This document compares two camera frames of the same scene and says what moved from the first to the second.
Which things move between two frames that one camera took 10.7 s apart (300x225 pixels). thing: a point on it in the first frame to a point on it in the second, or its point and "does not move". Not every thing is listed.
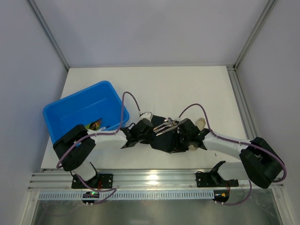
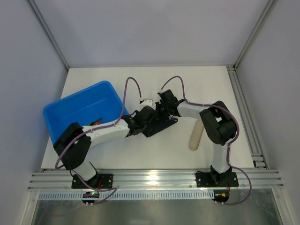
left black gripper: (158, 137) to (154, 115)
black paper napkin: (170, 141) to (157, 126)
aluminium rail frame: (136, 180) does not move
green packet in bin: (94, 124) does not move
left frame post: (49, 33) does not move
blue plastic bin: (86, 106) does not move
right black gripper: (179, 135) to (161, 107)
